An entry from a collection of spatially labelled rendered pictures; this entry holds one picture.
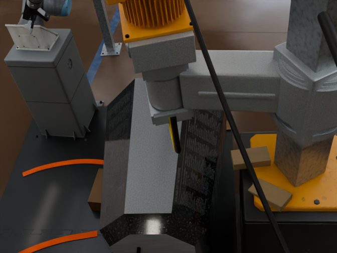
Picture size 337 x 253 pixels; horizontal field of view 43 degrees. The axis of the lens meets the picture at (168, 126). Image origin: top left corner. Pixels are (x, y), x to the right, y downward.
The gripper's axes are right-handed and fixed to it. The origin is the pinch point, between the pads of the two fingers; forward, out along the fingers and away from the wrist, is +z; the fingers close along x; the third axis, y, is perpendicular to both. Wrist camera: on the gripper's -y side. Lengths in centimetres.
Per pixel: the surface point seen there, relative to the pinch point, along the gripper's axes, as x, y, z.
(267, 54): 84, -99, -113
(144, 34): 93, -44, -111
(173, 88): 93, -67, -85
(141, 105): 55, -74, -18
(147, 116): 65, -77, -21
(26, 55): -3.1, 0.8, 33.8
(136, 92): 43, -71, -14
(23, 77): 4, -1, 51
